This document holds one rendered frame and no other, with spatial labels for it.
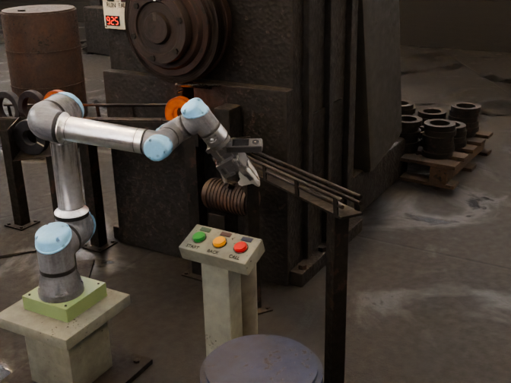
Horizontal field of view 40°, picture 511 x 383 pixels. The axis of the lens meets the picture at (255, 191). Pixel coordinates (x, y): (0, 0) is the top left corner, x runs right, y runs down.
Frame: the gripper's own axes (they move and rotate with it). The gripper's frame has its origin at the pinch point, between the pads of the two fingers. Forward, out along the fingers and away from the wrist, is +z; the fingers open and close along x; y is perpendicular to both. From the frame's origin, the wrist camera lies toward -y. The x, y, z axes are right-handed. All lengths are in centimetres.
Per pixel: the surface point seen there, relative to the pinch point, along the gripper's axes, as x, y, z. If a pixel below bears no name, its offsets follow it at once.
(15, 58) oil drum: -295, 232, -28
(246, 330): 25, 26, 35
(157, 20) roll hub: -69, 23, -46
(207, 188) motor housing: -38, 37, 13
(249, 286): 20.3, 16.7, 22.3
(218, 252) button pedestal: 30.2, 10.9, -1.6
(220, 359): 65, 11, 7
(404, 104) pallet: -244, -12, 134
